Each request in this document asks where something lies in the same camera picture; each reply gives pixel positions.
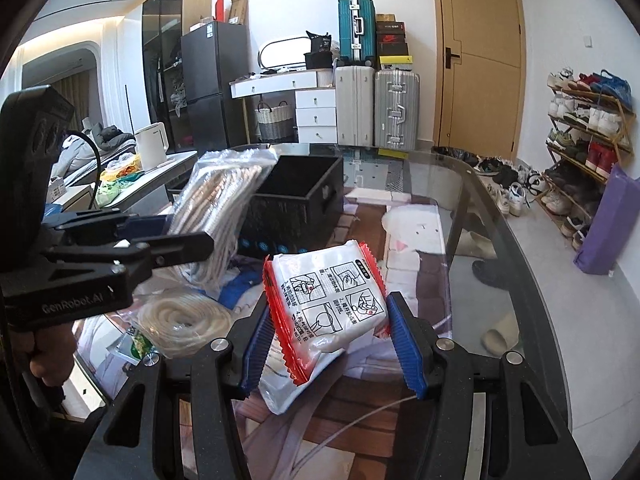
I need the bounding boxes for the red white tissue packet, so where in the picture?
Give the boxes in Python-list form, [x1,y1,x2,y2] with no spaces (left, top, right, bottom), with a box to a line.
[258,240,390,415]

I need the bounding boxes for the left hand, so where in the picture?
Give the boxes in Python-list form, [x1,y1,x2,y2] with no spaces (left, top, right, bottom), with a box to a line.
[10,323,77,387]

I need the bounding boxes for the grey side cabinet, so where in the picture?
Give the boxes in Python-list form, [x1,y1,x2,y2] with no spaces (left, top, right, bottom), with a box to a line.
[49,148,201,214]

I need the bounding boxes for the white kettle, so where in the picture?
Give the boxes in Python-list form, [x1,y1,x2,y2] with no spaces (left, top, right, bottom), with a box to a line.
[134,122,169,171]

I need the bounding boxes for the black storage box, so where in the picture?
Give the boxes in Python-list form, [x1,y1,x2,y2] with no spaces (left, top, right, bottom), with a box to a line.
[238,155,344,259]

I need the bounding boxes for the woven laundry basket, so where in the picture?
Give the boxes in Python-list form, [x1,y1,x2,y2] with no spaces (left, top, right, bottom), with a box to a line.
[255,101,294,143]

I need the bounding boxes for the black refrigerator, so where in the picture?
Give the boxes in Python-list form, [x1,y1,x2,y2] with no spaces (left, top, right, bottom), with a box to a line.
[181,22,250,153]

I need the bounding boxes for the white drawer desk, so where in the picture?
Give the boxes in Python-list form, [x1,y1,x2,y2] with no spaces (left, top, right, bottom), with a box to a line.
[230,68,337,144]

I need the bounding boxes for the purple bag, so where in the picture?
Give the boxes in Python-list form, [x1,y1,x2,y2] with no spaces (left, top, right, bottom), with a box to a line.
[574,164,639,275]

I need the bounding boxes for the oval mirror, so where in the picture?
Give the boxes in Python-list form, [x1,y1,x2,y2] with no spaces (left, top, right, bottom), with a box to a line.
[257,36,311,72]

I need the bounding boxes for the dark wardrobe cabinet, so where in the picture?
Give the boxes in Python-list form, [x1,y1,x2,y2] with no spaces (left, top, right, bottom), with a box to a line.
[142,0,212,153]

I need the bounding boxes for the black bag on desk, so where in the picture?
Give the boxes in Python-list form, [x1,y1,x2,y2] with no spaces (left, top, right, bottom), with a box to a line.
[305,30,333,70]

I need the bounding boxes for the white suitcase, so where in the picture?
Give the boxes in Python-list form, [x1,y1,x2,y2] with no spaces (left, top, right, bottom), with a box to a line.
[334,66,375,148]

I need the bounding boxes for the silver suitcase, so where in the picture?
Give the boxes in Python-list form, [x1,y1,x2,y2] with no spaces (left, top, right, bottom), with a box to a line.
[374,70,420,152]

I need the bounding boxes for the wooden shoe rack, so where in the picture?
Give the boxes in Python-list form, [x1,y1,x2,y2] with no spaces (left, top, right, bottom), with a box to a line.
[540,70,636,249]

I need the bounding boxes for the teal suitcase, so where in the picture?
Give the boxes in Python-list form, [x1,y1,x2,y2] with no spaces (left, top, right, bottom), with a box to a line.
[338,0,376,68]

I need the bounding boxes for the stacked shoe boxes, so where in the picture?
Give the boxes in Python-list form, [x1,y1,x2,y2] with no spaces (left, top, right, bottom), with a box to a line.
[375,14,413,72]

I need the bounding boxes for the wooden door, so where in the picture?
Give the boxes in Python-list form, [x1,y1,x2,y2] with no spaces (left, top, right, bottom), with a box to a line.
[436,0,526,160]

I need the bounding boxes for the coiled cream rope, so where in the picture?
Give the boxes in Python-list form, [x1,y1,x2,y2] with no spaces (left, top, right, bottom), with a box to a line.
[135,289,236,359]

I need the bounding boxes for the bagged rope bundle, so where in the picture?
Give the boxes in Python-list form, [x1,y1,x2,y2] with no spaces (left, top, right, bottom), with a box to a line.
[167,146,280,291]

